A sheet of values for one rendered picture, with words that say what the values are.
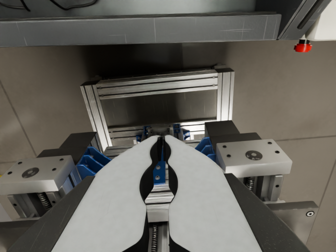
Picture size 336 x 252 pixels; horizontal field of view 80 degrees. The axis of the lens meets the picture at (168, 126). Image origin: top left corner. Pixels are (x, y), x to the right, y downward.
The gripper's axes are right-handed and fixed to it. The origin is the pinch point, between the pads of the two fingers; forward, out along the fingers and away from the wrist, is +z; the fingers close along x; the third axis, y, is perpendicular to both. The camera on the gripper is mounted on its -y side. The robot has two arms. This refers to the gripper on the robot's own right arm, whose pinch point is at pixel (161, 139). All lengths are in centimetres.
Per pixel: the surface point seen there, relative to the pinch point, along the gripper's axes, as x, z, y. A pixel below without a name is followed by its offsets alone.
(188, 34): 3.9, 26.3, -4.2
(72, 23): -14.9, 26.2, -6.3
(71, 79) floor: -64, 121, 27
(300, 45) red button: 32, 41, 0
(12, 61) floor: -98, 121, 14
